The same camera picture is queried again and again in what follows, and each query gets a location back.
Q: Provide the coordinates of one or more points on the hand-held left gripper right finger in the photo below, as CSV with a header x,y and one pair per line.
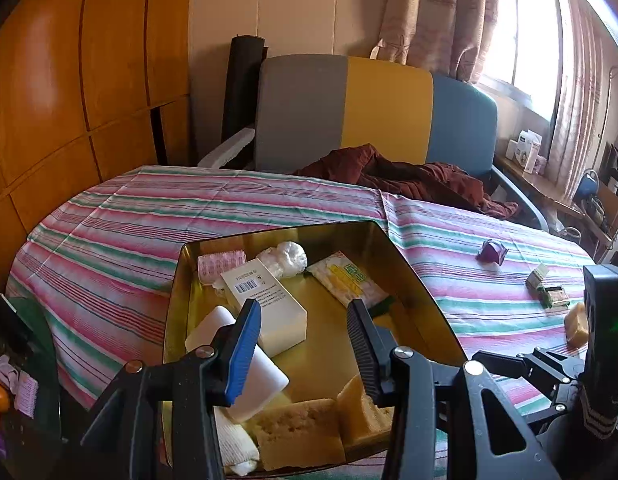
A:
x,y
364,355

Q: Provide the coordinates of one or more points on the floral tissue packet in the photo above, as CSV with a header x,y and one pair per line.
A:
x,y
346,277

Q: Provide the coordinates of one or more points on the window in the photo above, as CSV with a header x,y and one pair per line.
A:
x,y
529,35

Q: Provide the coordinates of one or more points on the white carton with round print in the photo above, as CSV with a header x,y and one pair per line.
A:
x,y
528,149

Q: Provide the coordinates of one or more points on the white barcode carton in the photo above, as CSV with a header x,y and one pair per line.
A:
x,y
269,305

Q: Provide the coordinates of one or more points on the large yellow sponge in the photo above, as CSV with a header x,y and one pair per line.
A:
x,y
299,432

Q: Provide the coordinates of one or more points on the small pink box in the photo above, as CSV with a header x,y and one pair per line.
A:
x,y
541,163

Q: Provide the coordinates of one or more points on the striped tablecloth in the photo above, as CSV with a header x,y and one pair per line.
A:
x,y
114,240

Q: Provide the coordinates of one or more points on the white bandage roll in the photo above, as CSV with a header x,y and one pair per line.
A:
x,y
234,445

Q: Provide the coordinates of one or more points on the grey yellow blue sofa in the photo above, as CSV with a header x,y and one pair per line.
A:
x,y
389,105

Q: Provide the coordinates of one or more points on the black rolled mat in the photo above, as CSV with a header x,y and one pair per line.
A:
x,y
241,85

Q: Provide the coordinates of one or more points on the white foam block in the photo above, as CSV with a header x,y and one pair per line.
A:
x,y
206,327

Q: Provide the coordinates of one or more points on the wooden wardrobe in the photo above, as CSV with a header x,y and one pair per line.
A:
x,y
64,85

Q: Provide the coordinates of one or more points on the crumpled white plastic bag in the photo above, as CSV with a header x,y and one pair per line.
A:
x,y
288,258

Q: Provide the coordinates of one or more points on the pink ribbed item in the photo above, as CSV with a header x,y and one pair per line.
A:
x,y
27,395

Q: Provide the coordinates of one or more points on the pink hair roller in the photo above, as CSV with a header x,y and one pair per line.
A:
x,y
219,268

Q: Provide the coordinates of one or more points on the small yellow sponge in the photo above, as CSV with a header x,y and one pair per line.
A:
x,y
577,325

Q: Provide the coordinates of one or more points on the patterned beige curtain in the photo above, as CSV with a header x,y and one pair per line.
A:
x,y
439,10
584,85

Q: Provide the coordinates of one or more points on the wedge yellow sponge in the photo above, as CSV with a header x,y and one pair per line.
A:
x,y
359,417

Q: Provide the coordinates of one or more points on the dark red cloth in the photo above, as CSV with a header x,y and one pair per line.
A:
x,y
414,175

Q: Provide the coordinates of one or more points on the gold metal tray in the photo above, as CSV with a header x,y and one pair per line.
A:
x,y
319,340

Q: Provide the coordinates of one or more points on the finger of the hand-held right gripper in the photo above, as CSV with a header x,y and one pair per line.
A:
x,y
544,406
509,360

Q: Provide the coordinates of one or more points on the purple packet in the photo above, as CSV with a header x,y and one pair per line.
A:
x,y
494,252

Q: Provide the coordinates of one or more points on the wooden side table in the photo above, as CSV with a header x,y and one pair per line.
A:
x,y
544,187

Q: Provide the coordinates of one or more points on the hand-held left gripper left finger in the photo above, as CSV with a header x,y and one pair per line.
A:
x,y
244,355

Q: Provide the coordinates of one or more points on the blue round bag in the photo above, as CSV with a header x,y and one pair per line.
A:
x,y
586,187

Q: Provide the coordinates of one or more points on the dark green bin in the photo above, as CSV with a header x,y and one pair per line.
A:
x,y
36,340

